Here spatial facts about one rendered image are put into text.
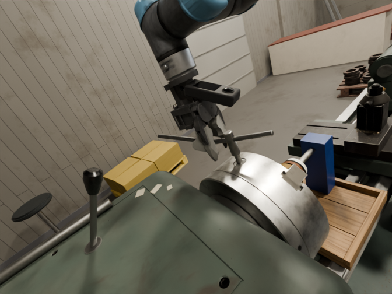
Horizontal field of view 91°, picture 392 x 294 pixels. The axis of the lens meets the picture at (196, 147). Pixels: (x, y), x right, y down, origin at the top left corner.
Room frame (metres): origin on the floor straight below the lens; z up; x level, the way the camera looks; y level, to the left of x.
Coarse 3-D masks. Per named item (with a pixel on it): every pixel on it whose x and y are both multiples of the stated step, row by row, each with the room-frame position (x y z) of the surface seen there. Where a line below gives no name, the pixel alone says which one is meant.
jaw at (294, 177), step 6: (288, 168) 0.39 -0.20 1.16; (294, 168) 0.35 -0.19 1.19; (282, 174) 0.33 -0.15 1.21; (288, 174) 0.33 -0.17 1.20; (294, 174) 0.34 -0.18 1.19; (300, 174) 0.34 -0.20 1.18; (306, 174) 0.34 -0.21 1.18; (288, 180) 0.32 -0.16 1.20; (294, 180) 0.31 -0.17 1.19; (300, 180) 0.32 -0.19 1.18; (294, 186) 0.30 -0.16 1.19
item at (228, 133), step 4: (224, 132) 0.41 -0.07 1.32; (228, 132) 0.40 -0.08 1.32; (232, 132) 0.40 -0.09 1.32; (224, 136) 0.41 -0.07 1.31; (228, 136) 0.40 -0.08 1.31; (232, 136) 0.40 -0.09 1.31; (228, 140) 0.40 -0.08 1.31; (232, 140) 0.40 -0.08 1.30; (228, 144) 0.40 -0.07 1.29; (232, 144) 0.39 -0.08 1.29; (236, 144) 0.40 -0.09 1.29; (232, 148) 0.39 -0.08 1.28; (236, 148) 0.39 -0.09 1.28; (232, 152) 0.40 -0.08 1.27; (236, 152) 0.39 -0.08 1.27; (236, 156) 0.39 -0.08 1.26; (236, 160) 0.40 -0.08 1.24; (240, 160) 0.39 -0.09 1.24
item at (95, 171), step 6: (90, 168) 0.31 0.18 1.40; (96, 168) 0.31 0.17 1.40; (84, 174) 0.30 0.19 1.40; (90, 174) 0.29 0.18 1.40; (96, 174) 0.30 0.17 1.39; (102, 174) 0.30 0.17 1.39; (84, 180) 0.29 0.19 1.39; (90, 180) 0.29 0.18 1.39; (96, 180) 0.29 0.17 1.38; (102, 180) 0.30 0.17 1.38; (90, 186) 0.29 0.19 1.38; (96, 186) 0.29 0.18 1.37; (90, 192) 0.29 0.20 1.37; (96, 192) 0.30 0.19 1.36
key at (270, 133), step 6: (258, 132) 0.36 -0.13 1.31; (264, 132) 0.35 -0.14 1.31; (270, 132) 0.34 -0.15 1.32; (168, 138) 0.53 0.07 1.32; (174, 138) 0.52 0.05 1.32; (180, 138) 0.50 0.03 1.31; (186, 138) 0.49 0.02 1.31; (192, 138) 0.48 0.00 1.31; (222, 138) 0.42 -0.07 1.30; (234, 138) 0.39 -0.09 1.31; (240, 138) 0.38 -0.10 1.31; (246, 138) 0.37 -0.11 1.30; (252, 138) 0.36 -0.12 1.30
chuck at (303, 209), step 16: (256, 160) 0.38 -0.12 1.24; (272, 160) 0.36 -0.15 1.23; (240, 176) 0.35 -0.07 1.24; (256, 176) 0.33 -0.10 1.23; (272, 176) 0.32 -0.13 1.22; (272, 192) 0.29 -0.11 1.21; (288, 192) 0.29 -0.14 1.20; (304, 192) 0.29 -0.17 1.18; (288, 208) 0.26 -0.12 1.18; (304, 208) 0.27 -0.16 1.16; (320, 208) 0.27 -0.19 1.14; (304, 224) 0.25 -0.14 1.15; (320, 224) 0.25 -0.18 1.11; (304, 240) 0.23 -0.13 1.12; (320, 240) 0.24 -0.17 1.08
